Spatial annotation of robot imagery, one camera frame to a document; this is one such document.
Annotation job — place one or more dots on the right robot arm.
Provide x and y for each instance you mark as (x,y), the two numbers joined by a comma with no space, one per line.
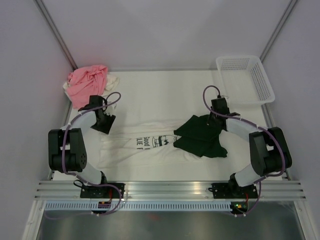
(268,149)

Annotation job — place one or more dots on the white plastic basket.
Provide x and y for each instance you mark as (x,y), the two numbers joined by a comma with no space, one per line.
(245,81)

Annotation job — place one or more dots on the cream white t-shirt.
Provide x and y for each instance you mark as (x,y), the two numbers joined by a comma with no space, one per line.
(112,82)

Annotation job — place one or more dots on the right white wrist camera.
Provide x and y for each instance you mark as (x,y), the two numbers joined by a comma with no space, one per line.
(223,96)

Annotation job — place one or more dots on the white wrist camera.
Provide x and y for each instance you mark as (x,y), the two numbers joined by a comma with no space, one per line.
(111,109)
(223,96)

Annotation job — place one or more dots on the white slotted cable duct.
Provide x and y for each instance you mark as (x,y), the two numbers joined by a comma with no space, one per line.
(219,206)

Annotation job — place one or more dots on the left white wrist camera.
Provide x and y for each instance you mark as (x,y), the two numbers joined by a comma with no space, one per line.
(111,109)

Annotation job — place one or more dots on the aluminium mounting rail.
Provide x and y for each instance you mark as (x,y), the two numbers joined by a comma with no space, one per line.
(270,190)

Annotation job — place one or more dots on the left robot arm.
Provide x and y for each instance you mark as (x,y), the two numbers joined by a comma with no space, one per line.
(66,146)

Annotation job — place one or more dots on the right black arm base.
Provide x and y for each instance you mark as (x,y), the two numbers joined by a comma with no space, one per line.
(223,190)

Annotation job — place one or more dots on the pink t-shirt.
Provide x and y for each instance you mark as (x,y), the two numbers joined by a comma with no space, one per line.
(84,82)

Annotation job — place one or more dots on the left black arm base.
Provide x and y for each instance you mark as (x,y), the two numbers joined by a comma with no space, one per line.
(113,191)

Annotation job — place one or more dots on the white and green t-shirt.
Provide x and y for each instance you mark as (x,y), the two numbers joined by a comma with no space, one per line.
(161,143)

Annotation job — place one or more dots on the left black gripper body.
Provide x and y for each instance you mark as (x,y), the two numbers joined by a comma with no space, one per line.
(104,125)

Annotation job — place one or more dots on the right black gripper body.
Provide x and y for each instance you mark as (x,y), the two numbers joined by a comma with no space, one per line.
(211,121)

